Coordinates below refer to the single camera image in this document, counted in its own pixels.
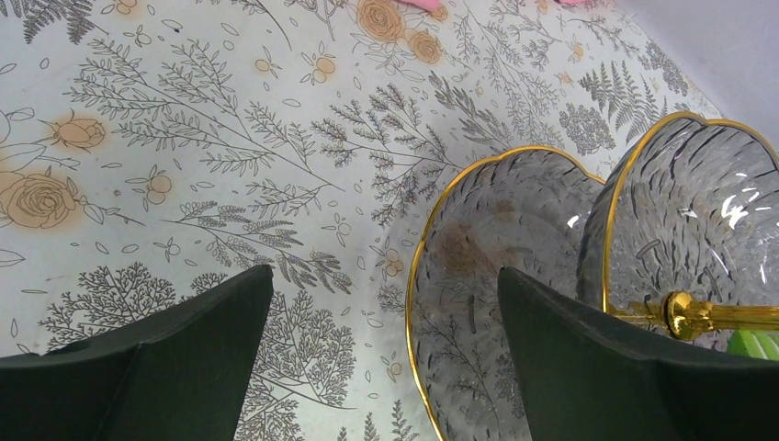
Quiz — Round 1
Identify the three-tier glass cake stand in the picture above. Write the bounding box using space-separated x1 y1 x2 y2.
406 112 778 440

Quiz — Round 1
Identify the green striped cake piece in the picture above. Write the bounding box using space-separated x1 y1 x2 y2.
727 330 779 361

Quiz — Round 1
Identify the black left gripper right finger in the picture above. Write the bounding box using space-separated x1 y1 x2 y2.
497 267 778 440

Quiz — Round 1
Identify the pink cloth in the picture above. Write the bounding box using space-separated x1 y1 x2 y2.
398 0 589 12

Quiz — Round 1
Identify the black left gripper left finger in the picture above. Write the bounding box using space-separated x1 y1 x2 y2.
1 266 274 440

